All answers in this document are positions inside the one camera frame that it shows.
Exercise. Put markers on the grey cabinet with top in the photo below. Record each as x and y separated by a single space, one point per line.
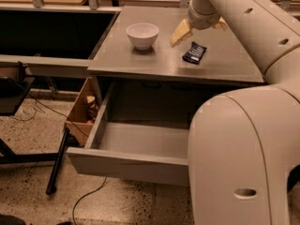
224 67

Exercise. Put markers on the open grey top drawer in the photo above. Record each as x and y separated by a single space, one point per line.
140 134

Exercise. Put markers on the white ceramic bowl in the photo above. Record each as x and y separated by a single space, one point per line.
142 35

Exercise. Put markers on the metal railing frame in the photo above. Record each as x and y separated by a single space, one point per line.
93 0

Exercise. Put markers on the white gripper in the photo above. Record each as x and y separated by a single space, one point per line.
202 22

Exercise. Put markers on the black stand leg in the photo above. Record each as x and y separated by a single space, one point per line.
51 188

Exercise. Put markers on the dark blue rxbar wrapper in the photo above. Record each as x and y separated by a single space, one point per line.
195 53

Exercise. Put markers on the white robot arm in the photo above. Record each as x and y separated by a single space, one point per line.
244 144

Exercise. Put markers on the wooden box on floor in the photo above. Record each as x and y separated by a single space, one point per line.
83 113

